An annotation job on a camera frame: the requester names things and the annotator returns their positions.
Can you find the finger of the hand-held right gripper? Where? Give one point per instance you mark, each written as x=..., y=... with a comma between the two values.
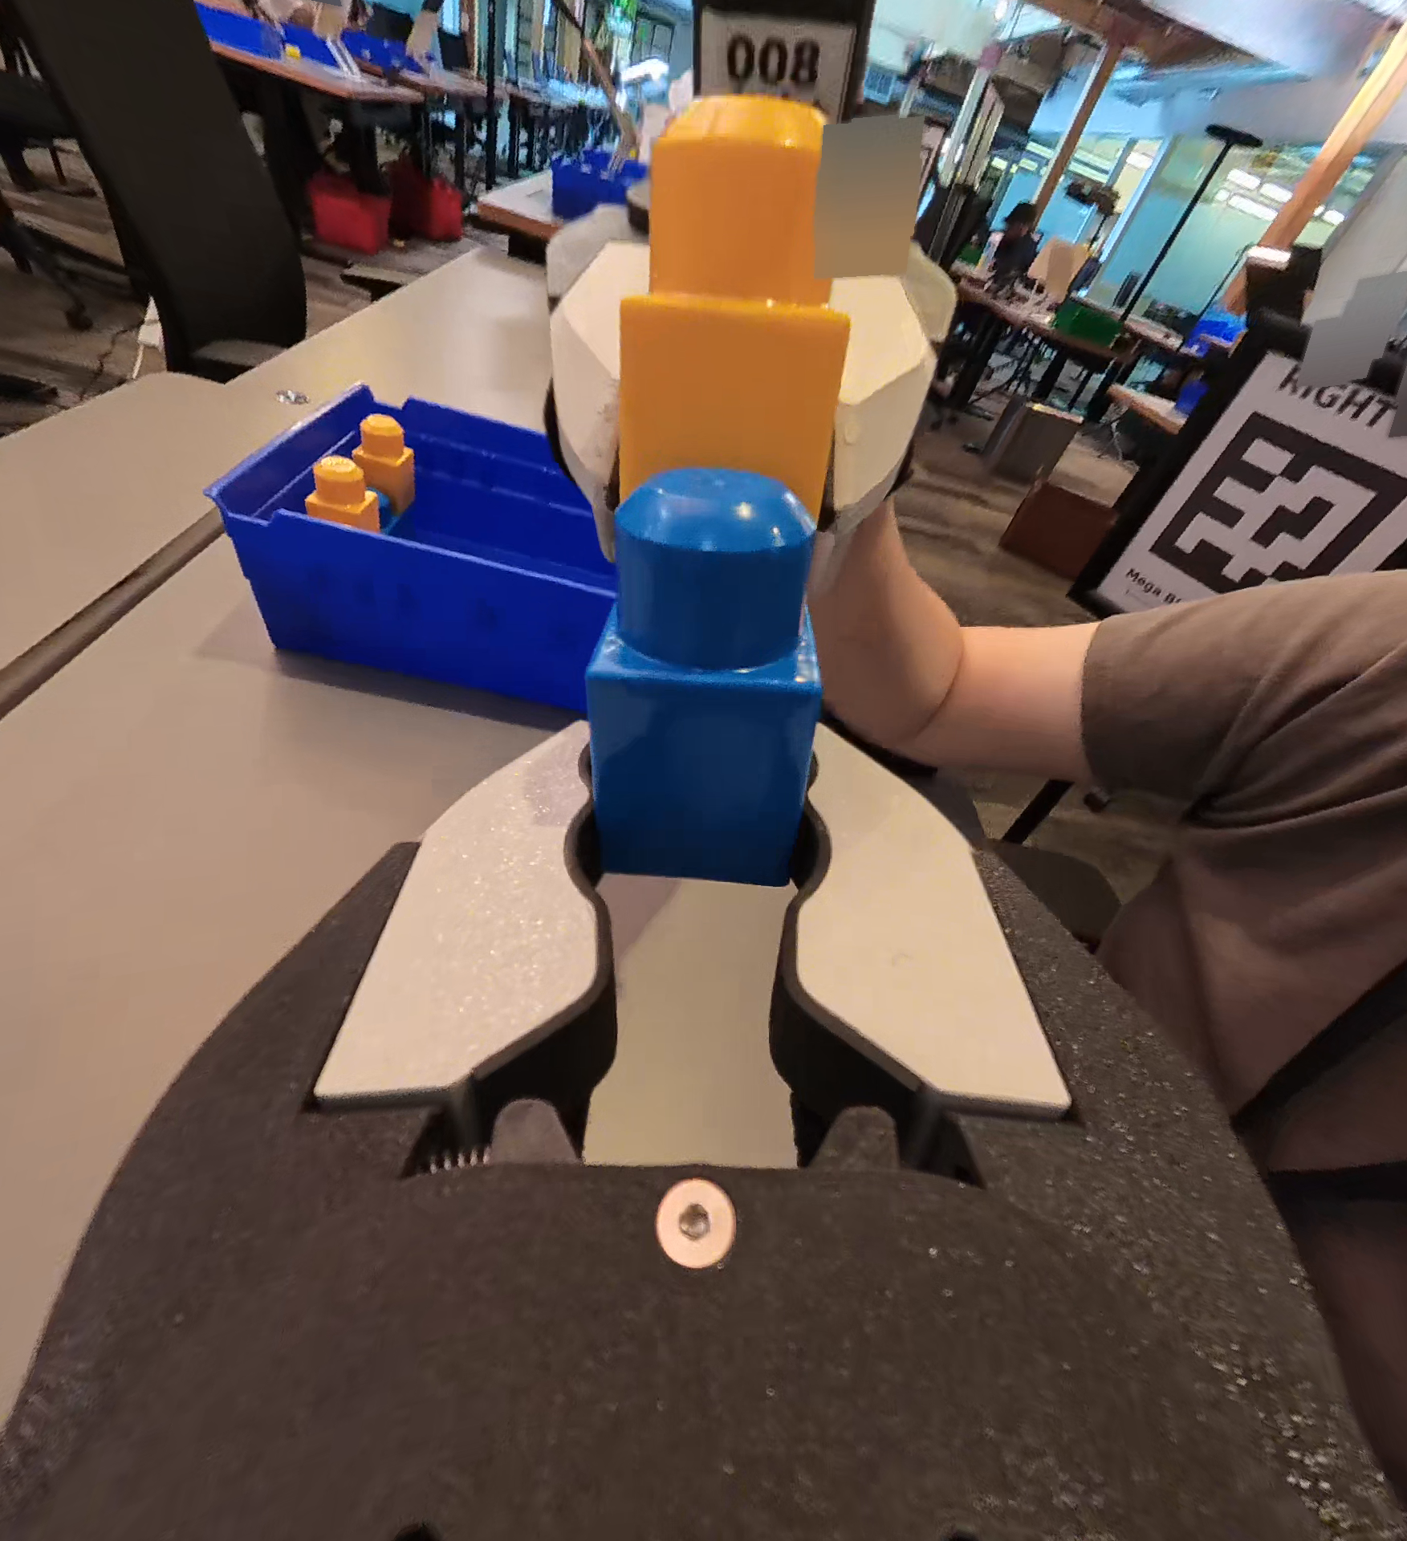
x=591, y=361
x=884, y=385

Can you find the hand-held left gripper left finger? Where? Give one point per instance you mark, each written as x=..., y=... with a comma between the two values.
x=473, y=964

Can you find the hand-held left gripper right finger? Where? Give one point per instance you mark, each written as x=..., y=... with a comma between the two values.
x=918, y=964

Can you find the yellow one-stud block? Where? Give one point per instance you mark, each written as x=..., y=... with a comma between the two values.
x=387, y=457
x=726, y=385

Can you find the blue plastic bin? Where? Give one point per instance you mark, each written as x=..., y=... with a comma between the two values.
x=414, y=626

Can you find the person's right hand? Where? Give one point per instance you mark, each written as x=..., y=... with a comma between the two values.
x=884, y=651

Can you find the grey waste bin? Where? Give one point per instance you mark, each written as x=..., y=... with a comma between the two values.
x=1036, y=443

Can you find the blue storage bin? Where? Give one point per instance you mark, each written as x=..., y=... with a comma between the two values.
x=591, y=189

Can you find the green storage bin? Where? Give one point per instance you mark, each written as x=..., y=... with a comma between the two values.
x=1085, y=321

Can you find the red bag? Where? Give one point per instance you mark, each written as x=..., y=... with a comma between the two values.
x=428, y=204
x=353, y=218

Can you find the brown cardboard box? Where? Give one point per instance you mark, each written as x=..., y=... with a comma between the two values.
x=1059, y=530

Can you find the row of office desks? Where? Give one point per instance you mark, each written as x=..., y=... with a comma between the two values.
x=330, y=79

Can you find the framed marker code sign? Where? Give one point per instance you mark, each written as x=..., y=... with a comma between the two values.
x=1294, y=506

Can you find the black floor lamp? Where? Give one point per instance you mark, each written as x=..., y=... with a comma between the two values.
x=1232, y=135

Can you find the black high-back office chair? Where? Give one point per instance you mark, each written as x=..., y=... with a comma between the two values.
x=174, y=181

